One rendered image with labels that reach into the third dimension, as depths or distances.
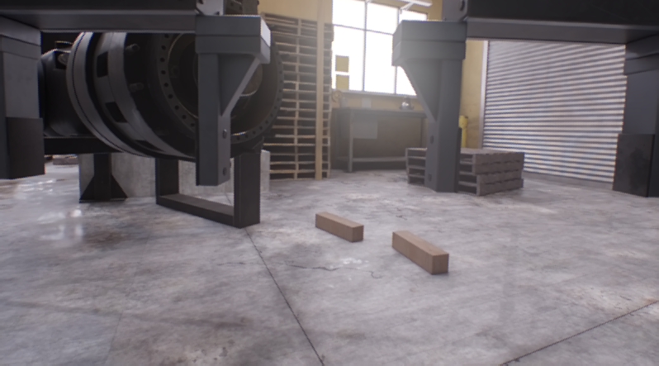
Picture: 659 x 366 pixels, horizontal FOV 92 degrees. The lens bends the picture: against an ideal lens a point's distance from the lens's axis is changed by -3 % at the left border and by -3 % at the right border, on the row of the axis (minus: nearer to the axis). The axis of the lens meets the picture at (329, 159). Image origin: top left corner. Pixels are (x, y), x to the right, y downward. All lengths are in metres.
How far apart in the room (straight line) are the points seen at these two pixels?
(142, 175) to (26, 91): 3.40
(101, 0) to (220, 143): 0.10
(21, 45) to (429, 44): 0.26
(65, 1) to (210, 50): 0.08
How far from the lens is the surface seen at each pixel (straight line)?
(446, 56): 0.21
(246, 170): 2.34
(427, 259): 1.78
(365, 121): 5.70
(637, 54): 0.30
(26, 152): 0.29
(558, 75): 6.33
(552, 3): 0.24
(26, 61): 0.30
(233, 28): 0.21
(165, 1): 0.22
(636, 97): 0.29
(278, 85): 1.11
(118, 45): 1.00
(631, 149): 0.29
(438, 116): 0.21
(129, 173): 3.69
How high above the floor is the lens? 0.69
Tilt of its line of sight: 5 degrees down
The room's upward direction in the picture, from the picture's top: 2 degrees clockwise
